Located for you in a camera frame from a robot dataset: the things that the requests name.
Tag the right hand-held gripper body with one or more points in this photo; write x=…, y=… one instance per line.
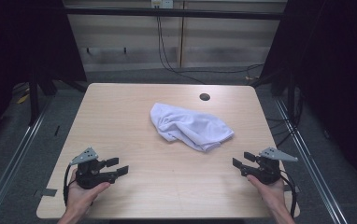
x=267, y=171

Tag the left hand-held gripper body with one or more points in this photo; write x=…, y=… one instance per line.
x=89, y=174

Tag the white printed towel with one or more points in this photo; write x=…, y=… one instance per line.
x=192, y=126

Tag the person's right hand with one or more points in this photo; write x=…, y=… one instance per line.
x=273, y=196

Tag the person's left hand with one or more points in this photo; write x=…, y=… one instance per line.
x=78, y=199

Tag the small black floor tape strip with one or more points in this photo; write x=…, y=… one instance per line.
x=57, y=130

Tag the black metal stand leg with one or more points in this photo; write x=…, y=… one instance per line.
x=34, y=102

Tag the yellow floor item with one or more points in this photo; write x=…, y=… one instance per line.
x=23, y=99

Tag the dark curtain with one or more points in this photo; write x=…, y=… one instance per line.
x=338, y=62
x=17, y=46

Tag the metal floor rail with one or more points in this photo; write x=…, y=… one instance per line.
x=310, y=161
x=14, y=161

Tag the black horizontal frame bar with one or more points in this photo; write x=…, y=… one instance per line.
x=167, y=13

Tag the white wall outlet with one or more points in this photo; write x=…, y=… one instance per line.
x=161, y=3

